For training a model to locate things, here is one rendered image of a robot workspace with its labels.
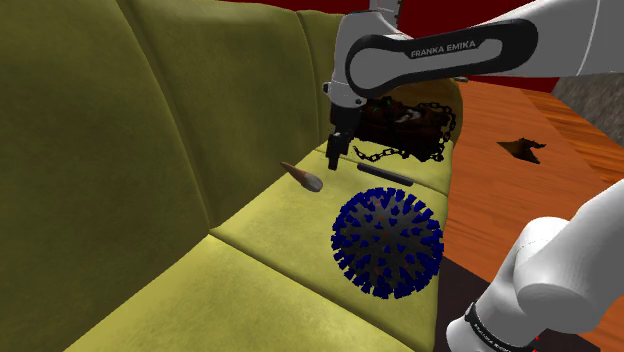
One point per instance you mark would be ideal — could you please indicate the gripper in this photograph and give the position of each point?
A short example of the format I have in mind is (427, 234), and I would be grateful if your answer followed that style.
(344, 118)

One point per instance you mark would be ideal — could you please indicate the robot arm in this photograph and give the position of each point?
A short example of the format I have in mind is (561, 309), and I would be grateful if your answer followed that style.
(560, 44)

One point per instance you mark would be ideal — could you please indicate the black pen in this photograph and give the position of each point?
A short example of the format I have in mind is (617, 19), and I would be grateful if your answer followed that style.
(385, 175)

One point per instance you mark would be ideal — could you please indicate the grey ball with blue spikes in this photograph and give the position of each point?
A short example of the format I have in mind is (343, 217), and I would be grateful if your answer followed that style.
(387, 244)

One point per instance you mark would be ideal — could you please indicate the dark brown jagged flat shape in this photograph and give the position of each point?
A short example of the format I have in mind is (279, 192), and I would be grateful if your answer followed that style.
(524, 148)

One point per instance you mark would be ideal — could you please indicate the olive green sofa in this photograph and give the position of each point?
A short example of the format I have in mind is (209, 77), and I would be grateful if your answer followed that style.
(146, 195)

